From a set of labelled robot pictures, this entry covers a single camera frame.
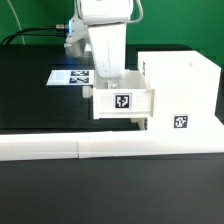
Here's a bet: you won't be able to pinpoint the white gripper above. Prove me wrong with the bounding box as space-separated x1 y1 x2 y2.
88 23 127 89

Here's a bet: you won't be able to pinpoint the white drawer tray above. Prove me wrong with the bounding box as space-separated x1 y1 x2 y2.
131 118 147 130
82 70 153 119

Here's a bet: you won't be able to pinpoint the white front drawer tray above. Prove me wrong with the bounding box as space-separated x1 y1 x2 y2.
131 118 147 130

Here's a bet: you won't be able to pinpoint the white drawer cabinet box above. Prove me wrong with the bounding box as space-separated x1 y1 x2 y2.
138 50 223 131

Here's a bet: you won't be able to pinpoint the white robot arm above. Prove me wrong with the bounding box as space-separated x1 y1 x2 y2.
64 0 143 88

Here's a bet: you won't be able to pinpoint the white fiducial marker sheet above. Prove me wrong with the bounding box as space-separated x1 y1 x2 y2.
47 70 94 86

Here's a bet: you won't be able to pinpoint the white L-shaped foam fence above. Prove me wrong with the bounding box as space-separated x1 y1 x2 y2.
0 115 224 162

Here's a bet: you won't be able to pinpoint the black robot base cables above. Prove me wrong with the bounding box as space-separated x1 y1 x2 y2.
0 23 70 46

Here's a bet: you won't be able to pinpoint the white cable on backdrop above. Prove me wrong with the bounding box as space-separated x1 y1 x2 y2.
5 0 26 46

